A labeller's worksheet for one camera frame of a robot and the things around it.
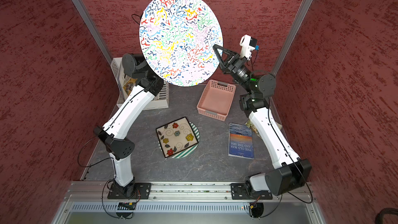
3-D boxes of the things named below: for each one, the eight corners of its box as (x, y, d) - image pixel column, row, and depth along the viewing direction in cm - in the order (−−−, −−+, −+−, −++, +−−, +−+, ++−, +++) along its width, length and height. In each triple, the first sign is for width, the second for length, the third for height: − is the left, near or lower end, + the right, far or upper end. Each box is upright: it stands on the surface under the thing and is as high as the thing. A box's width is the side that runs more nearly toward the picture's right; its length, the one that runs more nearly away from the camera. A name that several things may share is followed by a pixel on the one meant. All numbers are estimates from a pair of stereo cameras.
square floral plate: (165, 157, 86) (164, 156, 85) (156, 129, 98) (155, 127, 96) (198, 142, 92) (198, 141, 90) (186, 117, 103) (185, 116, 102)
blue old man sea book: (227, 155, 88) (228, 154, 86) (229, 124, 101) (229, 122, 99) (253, 159, 86) (254, 158, 85) (251, 126, 100) (251, 125, 98)
